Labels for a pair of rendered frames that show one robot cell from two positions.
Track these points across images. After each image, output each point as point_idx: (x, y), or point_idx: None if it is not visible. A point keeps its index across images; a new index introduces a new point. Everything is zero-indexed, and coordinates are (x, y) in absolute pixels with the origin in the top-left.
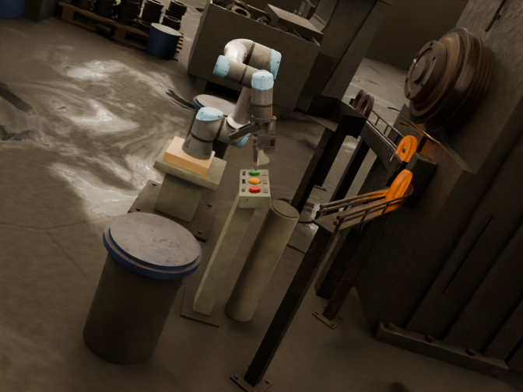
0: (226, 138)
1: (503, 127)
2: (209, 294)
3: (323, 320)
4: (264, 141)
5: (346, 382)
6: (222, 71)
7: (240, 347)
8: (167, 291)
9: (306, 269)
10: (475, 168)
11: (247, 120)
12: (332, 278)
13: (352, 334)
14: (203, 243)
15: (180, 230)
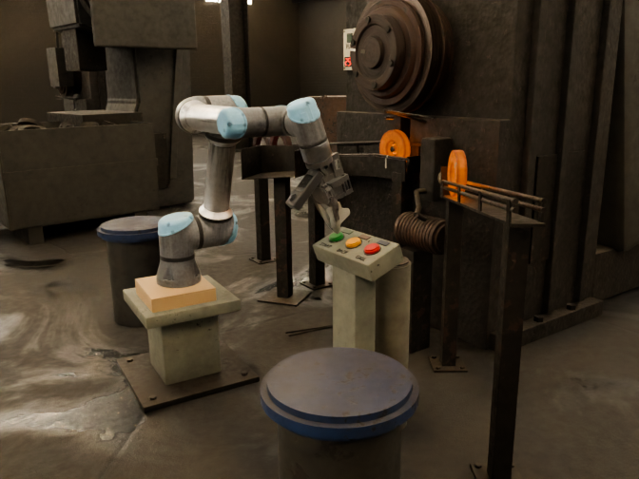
0: (213, 239)
1: (513, 57)
2: None
3: (450, 370)
4: (336, 187)
5: (546, 408)
6: (240, 127)
7: (439, 455)
8: (401, 435)
9: (515, 294)
10: (504, 115)
11: (228, 203)
12: (418, 322)
13: (482, 363)
14: (258, 382)
15: (339, 352)
